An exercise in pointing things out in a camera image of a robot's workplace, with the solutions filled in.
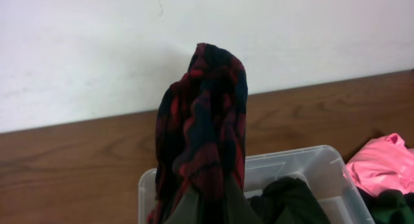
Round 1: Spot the black garment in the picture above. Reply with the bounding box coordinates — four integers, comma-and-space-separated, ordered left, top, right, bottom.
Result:
248, 177, 330, 224

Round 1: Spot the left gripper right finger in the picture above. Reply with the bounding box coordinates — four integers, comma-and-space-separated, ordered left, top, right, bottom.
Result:
224, 176, 263, 224

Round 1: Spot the dark green garment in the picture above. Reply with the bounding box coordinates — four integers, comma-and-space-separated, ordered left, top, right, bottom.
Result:
369, 190, 413, 224

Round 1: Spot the red navy plaid shirt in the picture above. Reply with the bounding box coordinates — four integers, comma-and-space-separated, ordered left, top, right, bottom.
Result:
147, 43, 248, 223

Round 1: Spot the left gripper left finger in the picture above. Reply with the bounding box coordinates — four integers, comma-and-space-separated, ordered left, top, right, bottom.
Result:
164, 187, 201, 224

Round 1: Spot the clear plastic storage bin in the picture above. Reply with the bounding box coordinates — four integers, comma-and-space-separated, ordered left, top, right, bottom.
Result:
138, 146, 373, 223

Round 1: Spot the pink garment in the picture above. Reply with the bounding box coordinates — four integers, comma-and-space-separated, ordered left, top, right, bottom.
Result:
346, 133, 413, 196

